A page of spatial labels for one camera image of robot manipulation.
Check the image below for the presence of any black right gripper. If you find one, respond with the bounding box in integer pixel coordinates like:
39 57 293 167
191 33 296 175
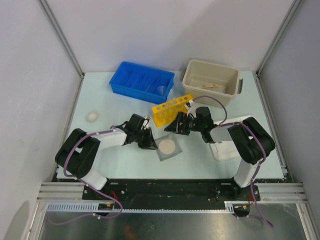
164 111 204 136

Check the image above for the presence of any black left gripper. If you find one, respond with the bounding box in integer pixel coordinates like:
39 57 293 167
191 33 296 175
134 127 158 151

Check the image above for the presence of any wire gauze with ceramic centre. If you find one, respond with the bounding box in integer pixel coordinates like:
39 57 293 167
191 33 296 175
155 133 183 162

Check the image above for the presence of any clear glass funnel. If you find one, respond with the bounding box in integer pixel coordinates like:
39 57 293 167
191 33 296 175
157 86 168 97

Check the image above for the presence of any wooden test tube holder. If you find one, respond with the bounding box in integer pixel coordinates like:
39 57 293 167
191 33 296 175
199 84 219 89

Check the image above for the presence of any clear glass test tube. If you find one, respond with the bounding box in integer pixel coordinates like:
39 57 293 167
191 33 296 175
168 98 177 119

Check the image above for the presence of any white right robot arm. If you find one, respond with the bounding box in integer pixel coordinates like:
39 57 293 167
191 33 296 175
164 106 276 201

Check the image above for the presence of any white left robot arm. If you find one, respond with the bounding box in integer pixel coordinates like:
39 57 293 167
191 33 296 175
54 113 158 200

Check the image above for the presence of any yellow test tube rack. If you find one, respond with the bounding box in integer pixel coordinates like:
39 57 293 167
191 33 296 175
151 94 194 128

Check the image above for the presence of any beige plastic storage box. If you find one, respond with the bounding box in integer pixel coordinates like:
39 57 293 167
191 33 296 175
182 59 243 107

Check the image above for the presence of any white plastic lid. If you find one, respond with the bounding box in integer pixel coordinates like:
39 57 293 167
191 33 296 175
209 115 253 162

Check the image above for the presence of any white porcelain evaporating dish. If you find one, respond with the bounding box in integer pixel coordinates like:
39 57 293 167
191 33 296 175
85 111 99 123

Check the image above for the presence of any blue plastic divided bin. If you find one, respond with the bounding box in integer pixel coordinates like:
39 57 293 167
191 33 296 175
109 61 175 105

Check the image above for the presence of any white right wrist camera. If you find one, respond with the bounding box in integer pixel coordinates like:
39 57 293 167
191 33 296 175
184 100 194 113

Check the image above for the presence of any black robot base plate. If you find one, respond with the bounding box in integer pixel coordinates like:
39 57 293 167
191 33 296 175
51 177 261 210

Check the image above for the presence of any slotted cable duct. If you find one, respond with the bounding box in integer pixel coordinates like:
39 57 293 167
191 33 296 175
46 202 250 214

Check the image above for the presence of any aluminium frame rail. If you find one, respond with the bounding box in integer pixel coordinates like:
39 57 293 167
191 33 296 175
254 182 308 202
37 182 85 202

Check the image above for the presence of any aluminium frame rail right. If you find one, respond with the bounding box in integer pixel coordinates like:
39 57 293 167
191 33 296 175
254 182 308 202

